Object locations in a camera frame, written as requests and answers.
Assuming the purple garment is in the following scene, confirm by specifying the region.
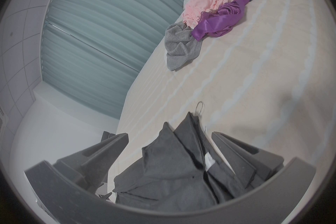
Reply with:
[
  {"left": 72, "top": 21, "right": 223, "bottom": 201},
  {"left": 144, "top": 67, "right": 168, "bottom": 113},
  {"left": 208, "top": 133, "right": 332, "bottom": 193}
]
[{"left": 192, "top": 0, "right": 256, "bottom": 41}]

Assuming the bed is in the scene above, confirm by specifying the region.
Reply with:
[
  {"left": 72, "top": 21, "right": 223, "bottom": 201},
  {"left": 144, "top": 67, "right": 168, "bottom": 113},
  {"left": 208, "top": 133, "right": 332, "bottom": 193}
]
[{"left": 115, "top": 0, "right": 336, "bottom": 205}]

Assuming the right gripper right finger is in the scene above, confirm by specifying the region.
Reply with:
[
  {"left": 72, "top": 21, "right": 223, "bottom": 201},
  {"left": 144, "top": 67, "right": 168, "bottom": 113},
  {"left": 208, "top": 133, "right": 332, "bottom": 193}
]
[{"left": 211, "top": 132, "right": 285, "bottom": 189}]

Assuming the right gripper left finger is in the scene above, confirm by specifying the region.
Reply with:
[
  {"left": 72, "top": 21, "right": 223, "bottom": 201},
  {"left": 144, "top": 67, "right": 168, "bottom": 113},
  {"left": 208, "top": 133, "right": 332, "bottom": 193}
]
[{"left": 54, "top": 133, "right": 130, "bottom": 193}]

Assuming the grey garment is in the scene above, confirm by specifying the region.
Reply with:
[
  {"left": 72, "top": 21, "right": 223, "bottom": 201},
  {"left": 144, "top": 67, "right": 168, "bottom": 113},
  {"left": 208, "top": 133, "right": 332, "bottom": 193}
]
[{"left": 164, "top": 21, "right": 203, "bottom": 71}]

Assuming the black T-shirt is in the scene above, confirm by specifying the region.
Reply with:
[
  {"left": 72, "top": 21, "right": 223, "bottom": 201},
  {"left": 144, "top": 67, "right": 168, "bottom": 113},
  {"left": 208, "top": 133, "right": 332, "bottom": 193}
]
[{"left": 113, "top": 102, "right": 259, "bottom": 211}]

